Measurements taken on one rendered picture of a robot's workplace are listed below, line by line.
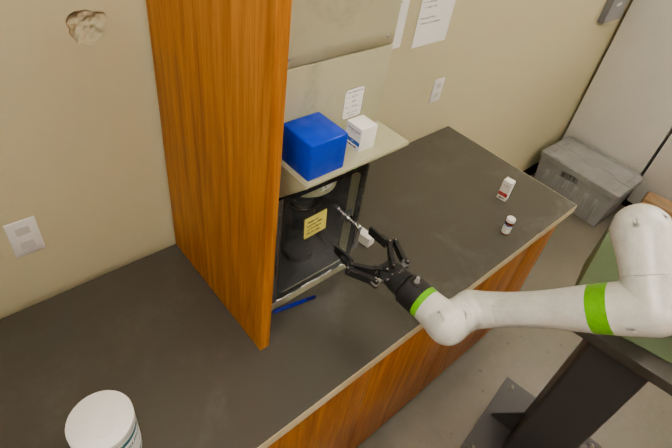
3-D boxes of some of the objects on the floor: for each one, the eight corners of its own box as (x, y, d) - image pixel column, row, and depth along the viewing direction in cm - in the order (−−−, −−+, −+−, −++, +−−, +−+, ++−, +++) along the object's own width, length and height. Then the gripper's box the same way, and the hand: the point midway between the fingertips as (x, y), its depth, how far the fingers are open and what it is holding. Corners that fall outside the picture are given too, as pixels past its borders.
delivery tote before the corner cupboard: (523, 185, 372) (540, 150, 351) (552, 168, 395) (570, 135, 373) (595, 232, 339) (618, 197, 318) (622, 211, 362) (645, 177, 340)
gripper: (439, 257, 135) (385, 213, 146) (376, 299, 121) (321, 247, 132) (432, 275, 140) (380, 231, 151) (370, 317, 126) (318, 265, 137)
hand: (355, 241), depth 141 cm, fingers open, 13 cm apart
